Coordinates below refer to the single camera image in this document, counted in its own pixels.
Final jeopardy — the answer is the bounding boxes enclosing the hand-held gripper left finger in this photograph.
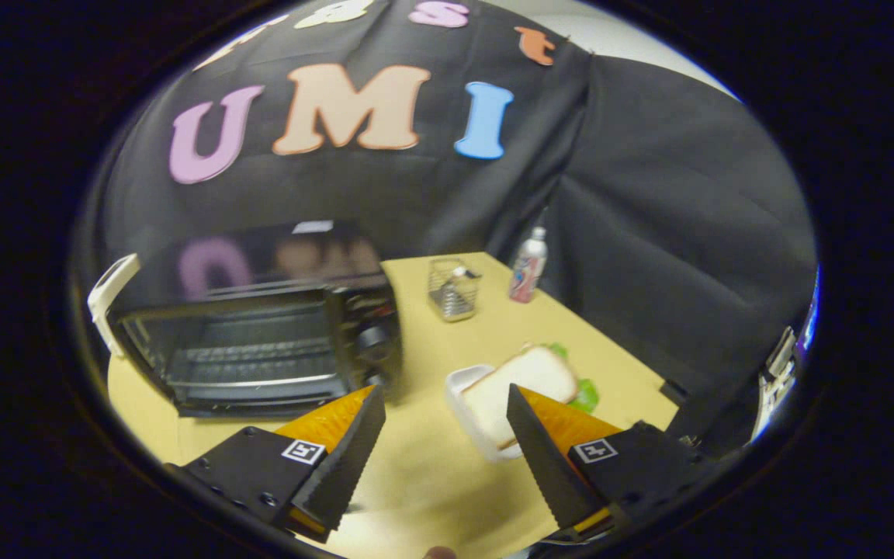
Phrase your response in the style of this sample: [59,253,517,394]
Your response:
[166,385,387,544]

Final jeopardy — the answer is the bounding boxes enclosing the white bottle with red label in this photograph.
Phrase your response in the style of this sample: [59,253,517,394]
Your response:
[508,226,549,304]

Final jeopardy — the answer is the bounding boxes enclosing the white rectangular tray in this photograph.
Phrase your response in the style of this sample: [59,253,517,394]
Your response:
[445,364,527,464]

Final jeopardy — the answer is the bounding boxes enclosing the toast and lettuce sandwich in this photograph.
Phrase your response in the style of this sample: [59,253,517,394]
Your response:
[461,343,601,451]

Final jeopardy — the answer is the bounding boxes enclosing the wire mesh holder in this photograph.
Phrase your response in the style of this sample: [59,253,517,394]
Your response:
[427,257,483,323]

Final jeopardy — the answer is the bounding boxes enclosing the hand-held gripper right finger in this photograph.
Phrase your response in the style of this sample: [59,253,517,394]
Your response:
[506,384,719,544]

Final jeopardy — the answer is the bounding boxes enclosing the black toaster oven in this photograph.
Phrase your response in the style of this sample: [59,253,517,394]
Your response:
[106,221,406,424]

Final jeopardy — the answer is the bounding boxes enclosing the white toaster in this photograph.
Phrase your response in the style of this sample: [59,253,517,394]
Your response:
[88,253,142,359]

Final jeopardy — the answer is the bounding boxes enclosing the black backdrop cloth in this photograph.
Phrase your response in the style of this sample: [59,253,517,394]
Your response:
[78,0,819,459]

